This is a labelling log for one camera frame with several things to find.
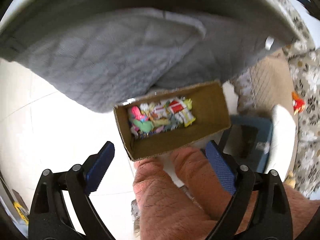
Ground brown cardboard trash box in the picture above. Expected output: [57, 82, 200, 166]
[113, 81, 231, 161]

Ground red yellow toy on sofa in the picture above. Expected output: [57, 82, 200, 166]
[291, 92, 305, 115]

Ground grey quilted blanket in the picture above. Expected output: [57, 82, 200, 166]
[1, 7, 297, 113]

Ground blue plastic bin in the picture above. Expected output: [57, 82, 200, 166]
[219, 115, 273, 173]

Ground yellow toy truck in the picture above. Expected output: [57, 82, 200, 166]
[13, 202, 29, 226]

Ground person leg pink trousers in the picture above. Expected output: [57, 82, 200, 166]
[133, 147, 319, 239]

